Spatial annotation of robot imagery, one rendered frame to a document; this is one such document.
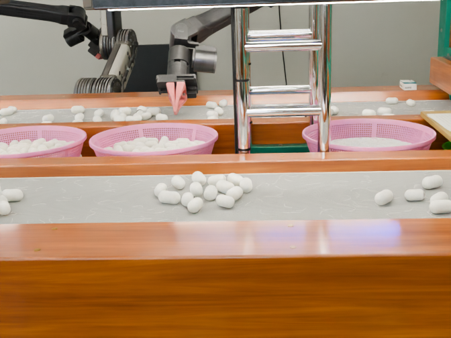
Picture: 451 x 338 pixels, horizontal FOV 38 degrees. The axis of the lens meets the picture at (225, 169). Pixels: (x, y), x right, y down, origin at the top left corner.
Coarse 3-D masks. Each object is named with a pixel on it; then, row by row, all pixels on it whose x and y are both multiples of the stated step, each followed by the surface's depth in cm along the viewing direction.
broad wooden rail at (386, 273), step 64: (0, 256) 80; (64, 256) 79; (128, 256) 78; (192, 256) 78; (256, 256) 77; (320, 256) 77; (384, 256) 76; (448, 256) 76; (0, 320) 81; (64, 320) 81; (128, 320) 80; (192, 320) 80; (256, 320) 80; (320, 320) 79; (384, 320) 79; (448, 320) 78
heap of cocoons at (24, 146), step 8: (0, 144) 146; (16, 144) 145; (24, 144) 146; (32, 144) 145; (40, 144) 144; (48, 144) 146; (56, 144) 145; (64, 144) 144; (0, 152) 140; (8, 152) 139; (16, 152) 137; (24, 152) 141
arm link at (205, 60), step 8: (184, 24) 175; (176, 32) 173; (184, 32) 173; (176, 40) 173; (184, 40) 173; (200, 48) 174; (208, 48) 175; (200, 56) 171; (208, 56) 172; (216, 56) 172; (200, 64) 172; (208, 64) 172; (208, 72) 174
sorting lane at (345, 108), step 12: (96, 108) 186; (108, 108) 186; (132, 108) 185; (168, 108) 183; (192, 108) 182; (204, 108) 181; (228, 108) 180; (348, 108) 174; (360, 108) 174; (372, 108) 173; (396, 108) 172; (408, 108) 171; (420, 108) 171; (432, 108) 170; (444, 108) 170; (12, 120) 174; (24, 120) 173; (36, 120) 173; (60, 120) 172; (72, 120) 171; (84, 120) 170; (108, 120) 169; (144, 120) 168
